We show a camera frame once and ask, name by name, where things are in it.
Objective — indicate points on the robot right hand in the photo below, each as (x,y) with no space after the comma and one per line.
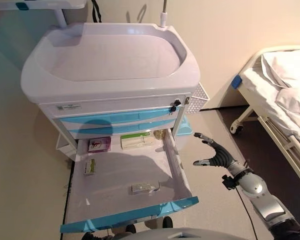
(222,157)

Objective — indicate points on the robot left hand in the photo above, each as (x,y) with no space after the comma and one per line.
(88,236)

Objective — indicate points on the white blue cart drawer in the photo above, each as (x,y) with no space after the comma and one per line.
(102,117)
(120,170)
(130,126)

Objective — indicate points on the white blue medicine box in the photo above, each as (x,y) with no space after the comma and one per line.
(145,188)

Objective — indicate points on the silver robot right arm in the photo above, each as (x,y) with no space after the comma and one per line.
(255,186)

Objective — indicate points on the small green medicine box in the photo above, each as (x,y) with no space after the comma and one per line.
(89,167)

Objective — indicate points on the large green white medicine box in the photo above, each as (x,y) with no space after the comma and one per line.
(135,142)

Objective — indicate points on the pink white medicine box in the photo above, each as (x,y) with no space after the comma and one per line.
(98,145)

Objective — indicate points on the blue lidded waste bin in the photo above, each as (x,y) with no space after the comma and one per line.
(185,127)

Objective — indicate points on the white perforated side basket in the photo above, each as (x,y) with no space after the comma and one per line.
(197,100)

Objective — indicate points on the gold foil pill pack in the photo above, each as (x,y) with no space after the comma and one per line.
(160,134)

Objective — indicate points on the metal cart latch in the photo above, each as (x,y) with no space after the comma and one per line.
(187,101)

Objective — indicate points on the black key bunch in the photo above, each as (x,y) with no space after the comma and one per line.
(176,102)

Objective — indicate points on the blue bed corner bumper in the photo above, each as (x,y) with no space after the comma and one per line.
(236,82)

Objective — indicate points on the white side rack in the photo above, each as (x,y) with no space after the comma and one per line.
(65,147)

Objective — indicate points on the white bedding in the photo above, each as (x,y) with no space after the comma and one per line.
(285,82)

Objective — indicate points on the cart label sticker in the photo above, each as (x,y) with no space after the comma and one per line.
(67,107)

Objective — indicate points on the white medical cart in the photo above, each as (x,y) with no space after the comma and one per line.
(110,57)

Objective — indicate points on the metal IV pole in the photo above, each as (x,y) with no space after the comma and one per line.
(163,17)

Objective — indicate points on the blue shelf tag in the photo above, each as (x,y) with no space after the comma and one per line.
(22,6)

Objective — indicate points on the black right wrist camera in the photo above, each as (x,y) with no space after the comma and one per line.
(228,182)

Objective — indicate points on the cream hospital bed frame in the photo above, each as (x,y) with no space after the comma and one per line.
(272,132)

